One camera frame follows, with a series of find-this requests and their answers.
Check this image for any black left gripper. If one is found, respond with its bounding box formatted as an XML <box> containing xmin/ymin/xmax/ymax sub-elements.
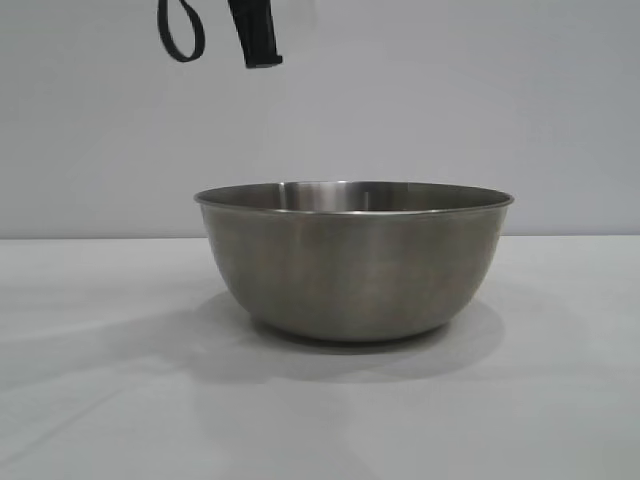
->
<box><xmin>227</xmin><ymin>0</ymin><xmax>284</xmax><ymax>70</ymax></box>

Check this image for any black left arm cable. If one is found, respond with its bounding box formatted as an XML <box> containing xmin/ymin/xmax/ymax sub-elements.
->
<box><xmin>157</xmin><ymin>0</ymin><xmax>206</xmax><ymax>64</ymax></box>

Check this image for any stainless steel mixing bowl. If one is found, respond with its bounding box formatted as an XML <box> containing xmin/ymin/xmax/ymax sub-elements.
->
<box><xmin>193</xmin><ymin>180</ymin><xmax>516</xmax><ymax>344</ymax></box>

